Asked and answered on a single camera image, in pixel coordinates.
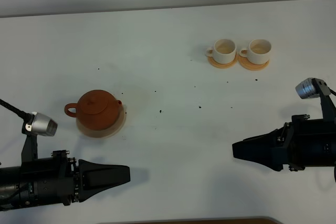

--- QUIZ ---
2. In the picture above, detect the large round wooden coaster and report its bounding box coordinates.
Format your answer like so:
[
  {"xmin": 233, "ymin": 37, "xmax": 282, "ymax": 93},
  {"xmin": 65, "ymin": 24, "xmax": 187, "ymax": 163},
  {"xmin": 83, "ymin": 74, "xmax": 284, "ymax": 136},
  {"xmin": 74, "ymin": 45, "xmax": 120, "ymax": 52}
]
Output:
[{"xmin": 76, "ymin": 106, "xmax": 126, "ymax": 138}]

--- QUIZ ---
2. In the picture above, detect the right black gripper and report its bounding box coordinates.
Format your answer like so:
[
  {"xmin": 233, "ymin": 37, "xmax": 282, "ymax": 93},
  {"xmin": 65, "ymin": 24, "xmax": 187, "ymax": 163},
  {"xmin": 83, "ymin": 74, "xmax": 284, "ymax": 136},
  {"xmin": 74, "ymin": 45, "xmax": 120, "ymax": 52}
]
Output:
[{"xmin": 232, "ymin": 114, "xmax": 335, "ymax": 172}]

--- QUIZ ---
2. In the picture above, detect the brown clay teapot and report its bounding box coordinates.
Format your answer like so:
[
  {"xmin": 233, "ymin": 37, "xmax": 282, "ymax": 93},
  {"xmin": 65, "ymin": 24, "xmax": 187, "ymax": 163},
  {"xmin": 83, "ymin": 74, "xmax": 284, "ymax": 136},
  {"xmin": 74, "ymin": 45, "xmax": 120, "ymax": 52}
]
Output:
[{"xmin": 64, "ymin": 90, "xmax": 122, "ymax": 131}]

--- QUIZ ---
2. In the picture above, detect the left small wooden coaster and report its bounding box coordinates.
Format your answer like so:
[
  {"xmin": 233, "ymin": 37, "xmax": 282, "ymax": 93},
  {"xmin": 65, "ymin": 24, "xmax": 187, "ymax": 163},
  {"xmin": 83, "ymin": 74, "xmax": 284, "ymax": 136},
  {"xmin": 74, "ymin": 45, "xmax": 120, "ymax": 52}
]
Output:
[{"xmin": 207, "ymin": 54, "xmax": 238, "ymax": 69}]

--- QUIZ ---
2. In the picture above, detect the left white teacup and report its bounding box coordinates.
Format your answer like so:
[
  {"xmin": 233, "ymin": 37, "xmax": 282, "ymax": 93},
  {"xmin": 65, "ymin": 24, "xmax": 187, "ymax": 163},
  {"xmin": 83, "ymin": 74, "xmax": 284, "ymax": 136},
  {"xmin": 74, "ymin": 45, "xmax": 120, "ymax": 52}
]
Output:
[{"xmin": 205, "ymin": 39, "xmax": 236, "ymax": 65}]

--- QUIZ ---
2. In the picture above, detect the white teacup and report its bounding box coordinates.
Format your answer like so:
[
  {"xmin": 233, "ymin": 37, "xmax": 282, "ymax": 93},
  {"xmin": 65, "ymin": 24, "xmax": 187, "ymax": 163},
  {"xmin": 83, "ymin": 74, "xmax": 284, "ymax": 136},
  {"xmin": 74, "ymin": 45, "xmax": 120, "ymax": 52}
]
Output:
[
  {"xmin": 239, "ymin": 39, "xmax": 272, "ymax": 65},
  {"xmin": 205, "ymin": 39, "xmax": 236, "ymax": 65}
]

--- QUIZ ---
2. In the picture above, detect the right small wooden coaster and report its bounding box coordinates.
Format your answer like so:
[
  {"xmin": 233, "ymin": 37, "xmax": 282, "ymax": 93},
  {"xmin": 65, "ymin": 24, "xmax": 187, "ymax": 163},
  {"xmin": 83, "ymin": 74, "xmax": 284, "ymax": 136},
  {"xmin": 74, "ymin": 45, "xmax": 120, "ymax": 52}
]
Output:
[{"xmin": 238, "ymin": 55, "xmax": 269, "ymax": 71}]

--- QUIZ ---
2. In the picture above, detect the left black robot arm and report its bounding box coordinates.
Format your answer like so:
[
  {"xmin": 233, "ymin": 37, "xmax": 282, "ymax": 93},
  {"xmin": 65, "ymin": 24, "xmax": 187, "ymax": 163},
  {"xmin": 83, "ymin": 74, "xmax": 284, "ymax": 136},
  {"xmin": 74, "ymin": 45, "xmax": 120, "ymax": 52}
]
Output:
[{"xmin": 1, "ymin": 151, "xmax": 131, "ymax": 211}]

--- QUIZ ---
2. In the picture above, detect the small wooden coaster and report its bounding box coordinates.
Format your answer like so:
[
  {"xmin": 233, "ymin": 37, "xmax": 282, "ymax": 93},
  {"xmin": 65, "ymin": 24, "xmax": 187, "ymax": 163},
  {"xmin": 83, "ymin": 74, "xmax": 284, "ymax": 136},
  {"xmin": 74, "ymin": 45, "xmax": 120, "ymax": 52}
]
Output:
[
  {"xmin": 238, "ymin": 55, "xmax": 269, "ymax": 71},
  {"xmin": 207, "ymin": 54, "xmax": 238, "ymax": 69}
]

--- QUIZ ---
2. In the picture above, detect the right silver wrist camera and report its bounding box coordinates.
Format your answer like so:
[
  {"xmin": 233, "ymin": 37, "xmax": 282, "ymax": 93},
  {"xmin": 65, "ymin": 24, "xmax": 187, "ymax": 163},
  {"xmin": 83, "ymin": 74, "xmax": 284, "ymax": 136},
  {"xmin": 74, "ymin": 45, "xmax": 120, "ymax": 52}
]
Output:
[{"xmin": 295, "ymin": 78, "xmax": 332, "ymax": 99}]

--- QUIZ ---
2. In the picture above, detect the right white teacup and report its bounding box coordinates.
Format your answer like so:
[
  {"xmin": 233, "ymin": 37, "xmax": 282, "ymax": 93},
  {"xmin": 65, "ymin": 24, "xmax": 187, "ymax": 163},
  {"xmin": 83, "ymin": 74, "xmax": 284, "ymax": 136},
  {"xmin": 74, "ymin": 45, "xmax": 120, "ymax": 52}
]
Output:
[{"xmin": 239, "ymin": 39, "xmax": 272, "ymax": 65}]

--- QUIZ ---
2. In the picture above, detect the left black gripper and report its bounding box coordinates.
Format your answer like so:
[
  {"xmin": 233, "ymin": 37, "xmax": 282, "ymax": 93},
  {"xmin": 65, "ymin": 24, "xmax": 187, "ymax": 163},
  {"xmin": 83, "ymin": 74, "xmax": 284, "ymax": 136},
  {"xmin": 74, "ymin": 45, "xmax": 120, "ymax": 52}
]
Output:
[{"xmin": 19, "ymin": 150, "xmax": 131, "ymax": 206}]

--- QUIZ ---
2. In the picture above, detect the dark brown table edge object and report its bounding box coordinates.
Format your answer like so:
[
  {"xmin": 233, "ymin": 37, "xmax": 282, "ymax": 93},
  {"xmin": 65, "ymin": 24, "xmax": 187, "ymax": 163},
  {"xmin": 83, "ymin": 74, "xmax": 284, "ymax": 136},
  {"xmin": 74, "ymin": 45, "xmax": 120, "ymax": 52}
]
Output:
[{"xmin": 96, "ymin": 216, "xmax": 283, "ymax": 224}]

